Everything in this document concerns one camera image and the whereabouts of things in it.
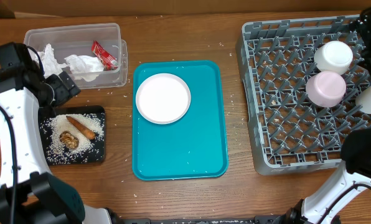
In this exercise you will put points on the light green bowl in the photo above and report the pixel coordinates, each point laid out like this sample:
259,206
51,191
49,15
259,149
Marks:
334,56

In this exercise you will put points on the black plastic bin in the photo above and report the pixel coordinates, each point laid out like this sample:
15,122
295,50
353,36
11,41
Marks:
44,114

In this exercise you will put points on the large pink plate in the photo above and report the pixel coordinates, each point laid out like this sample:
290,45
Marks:
163,98

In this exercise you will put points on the pink small bowl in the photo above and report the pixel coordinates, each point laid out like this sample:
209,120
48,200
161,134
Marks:
326,89

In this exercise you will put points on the orange carrot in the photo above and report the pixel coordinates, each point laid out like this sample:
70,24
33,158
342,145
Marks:
88,133

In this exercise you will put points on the clear plastic bin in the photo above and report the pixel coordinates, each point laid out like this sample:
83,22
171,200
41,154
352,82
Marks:
78,40

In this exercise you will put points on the red snack wrapper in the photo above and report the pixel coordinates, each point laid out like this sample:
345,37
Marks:
108,61

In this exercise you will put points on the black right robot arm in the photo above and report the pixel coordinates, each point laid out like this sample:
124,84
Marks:
353,175

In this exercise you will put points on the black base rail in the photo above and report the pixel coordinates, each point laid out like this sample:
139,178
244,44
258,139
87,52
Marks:
259,220

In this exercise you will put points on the brown food scrap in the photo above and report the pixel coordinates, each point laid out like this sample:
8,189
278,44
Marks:
69,140

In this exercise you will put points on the white paper napkin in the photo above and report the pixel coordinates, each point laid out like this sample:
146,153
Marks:
76,63

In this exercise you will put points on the spilled white rice pile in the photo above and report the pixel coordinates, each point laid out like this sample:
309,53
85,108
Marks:
88,151

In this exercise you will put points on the teal serving tray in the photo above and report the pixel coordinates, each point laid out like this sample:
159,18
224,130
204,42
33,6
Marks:
194,146

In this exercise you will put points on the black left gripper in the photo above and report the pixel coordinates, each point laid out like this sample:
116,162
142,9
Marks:
63,94

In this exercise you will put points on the grey dishwasher rack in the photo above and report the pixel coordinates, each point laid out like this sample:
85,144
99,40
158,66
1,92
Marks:
288,132

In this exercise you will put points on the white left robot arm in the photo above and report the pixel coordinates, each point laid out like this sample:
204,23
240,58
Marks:
29,192

